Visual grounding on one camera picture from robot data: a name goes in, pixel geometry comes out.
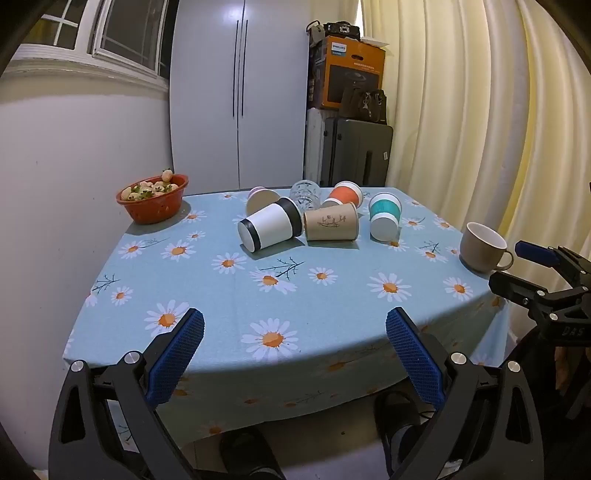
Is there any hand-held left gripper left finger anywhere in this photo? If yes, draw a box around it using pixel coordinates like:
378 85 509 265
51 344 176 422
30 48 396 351
48 308 206 480

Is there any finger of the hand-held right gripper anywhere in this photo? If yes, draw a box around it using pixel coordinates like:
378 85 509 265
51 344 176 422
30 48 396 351
514 239 591 283
488 270 591 324

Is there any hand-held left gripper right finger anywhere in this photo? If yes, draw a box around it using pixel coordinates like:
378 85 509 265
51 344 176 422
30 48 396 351
386 307 551 480

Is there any teal paper cup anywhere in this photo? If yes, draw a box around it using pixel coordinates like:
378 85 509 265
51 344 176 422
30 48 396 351
368 192 404 243

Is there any brown kraft paper cup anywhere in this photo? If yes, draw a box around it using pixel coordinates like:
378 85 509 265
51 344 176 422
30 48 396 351
302 202 360 242

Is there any white cup with black bands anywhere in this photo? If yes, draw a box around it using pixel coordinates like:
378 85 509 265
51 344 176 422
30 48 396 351
238 197 304 254

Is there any pink paper cup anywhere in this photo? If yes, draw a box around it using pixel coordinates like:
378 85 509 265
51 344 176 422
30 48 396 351
246 186 281 216

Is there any orange paper cup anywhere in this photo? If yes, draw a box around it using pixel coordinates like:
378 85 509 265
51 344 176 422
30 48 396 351
322 181 363 209

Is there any beige ceramic mug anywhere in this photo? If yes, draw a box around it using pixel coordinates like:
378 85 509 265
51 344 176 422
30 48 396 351
459 222 515 273

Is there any blue daisy tablecloth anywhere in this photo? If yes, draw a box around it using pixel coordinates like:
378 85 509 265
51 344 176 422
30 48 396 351
62 186 511 451

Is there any red plastic bowl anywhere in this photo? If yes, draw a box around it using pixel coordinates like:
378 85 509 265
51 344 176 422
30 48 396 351
115 174 190 225

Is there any cream curtain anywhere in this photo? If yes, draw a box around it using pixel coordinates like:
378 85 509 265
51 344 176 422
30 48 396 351
359 0 591 278

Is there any clear drinking glass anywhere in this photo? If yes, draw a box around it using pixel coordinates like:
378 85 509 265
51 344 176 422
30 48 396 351
290 179 321 210

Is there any grey suitcase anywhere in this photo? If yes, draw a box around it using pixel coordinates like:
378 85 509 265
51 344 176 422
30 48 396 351
320 117 394 188

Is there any dark handbag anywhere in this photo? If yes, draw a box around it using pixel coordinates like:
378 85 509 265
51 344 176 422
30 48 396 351
340 88 388 126

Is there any orange cardboard box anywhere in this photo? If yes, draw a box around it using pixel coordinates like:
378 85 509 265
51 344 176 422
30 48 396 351
308 35 387 112

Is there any white wardrobe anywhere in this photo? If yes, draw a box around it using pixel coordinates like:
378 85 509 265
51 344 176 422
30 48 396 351
169 0 315 195

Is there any white framed window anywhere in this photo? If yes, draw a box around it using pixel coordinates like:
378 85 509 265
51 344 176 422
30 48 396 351
25 0 172 86

